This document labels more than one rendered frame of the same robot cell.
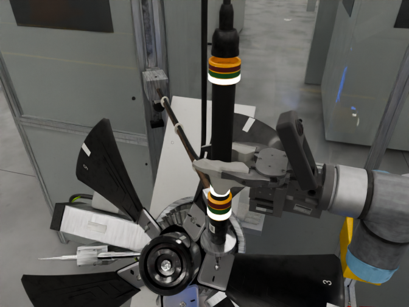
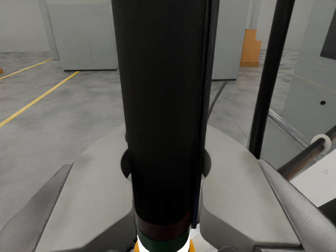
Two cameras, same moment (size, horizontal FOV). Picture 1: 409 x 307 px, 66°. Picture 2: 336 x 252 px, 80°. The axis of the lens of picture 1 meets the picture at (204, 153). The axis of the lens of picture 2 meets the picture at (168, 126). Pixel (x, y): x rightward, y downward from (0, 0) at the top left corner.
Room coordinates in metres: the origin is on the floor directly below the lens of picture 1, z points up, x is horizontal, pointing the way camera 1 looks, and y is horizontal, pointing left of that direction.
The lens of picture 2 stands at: (0.39, -0.11, 1.54)
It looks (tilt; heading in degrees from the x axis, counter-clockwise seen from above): 28 degrees down; 71
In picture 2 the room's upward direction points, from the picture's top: straight up
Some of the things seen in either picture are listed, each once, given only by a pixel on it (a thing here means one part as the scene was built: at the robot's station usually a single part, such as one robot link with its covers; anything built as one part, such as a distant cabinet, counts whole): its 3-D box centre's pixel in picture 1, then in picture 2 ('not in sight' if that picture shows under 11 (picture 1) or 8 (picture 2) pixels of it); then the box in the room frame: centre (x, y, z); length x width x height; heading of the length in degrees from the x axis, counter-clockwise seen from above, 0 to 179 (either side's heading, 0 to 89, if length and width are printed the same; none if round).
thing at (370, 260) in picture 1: (376, 239); not in sight; (0.35, -0.29, 1.35); 0.11 x 0.08 x 0.11; 156
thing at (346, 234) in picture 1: (361, 250); not in sight; (0.59, -0.46, 1.02); 0.16 x 0.10 x 0.11; 163
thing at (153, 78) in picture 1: (155, 84); not in sight; (1.01, 0.17, 1.36); 0.10 x 0.07 x 0.08; 18
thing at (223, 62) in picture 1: (224, 70); not in sight; (0.41, -0.03, 1.62); 0.04 x 0.04 x 0.03
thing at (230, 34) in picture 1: (221, 159); not in sight; (0.41, -0.03, 1.47); 0.04 x 0.04 x 0.46
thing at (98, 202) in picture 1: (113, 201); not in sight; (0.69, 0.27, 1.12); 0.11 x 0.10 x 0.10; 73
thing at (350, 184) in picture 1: (342, 189); not in sight; (0.36, -0.21, 1.45); 0.08 x 0.05 x 0.08; 163
